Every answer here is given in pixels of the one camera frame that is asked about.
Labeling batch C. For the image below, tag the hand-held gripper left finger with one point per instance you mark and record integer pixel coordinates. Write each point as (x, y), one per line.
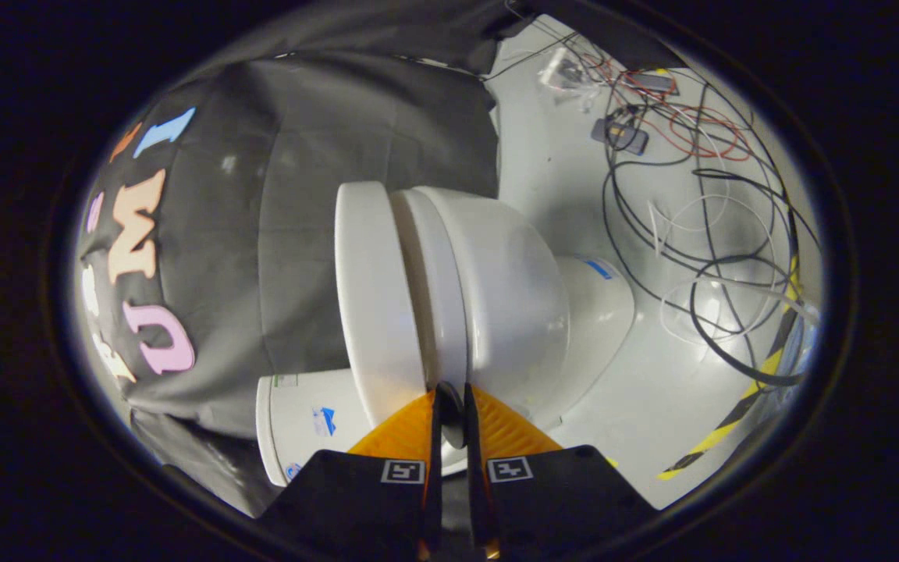
(356, 499)

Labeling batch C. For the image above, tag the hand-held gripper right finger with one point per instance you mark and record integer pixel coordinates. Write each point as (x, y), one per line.
(559, 499)

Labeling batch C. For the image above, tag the white toilet lid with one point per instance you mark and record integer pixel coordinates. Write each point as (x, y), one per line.
(375, 297)

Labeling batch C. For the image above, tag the white toilet tank cover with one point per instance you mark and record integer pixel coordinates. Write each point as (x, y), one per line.
(266, 437)

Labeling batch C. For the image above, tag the white ceramic toilet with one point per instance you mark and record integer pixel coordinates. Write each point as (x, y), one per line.
(520, 312)

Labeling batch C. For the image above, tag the white toilet seat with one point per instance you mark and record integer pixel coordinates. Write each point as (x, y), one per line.
(438, 297)

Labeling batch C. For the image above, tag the yellow black hazard tape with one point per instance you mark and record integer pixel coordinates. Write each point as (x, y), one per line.
(738, 402)

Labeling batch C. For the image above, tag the black backdrop cloth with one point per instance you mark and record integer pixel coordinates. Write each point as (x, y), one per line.
(301, 195)

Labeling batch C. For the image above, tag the dark grey flat device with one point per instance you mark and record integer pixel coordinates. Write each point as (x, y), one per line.
(633, 140)

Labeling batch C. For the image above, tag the clear plastic bag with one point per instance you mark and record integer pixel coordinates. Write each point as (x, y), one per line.
(566, 74)

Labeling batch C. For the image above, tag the small grey box device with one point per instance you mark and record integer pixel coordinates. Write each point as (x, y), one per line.
(660, 80)

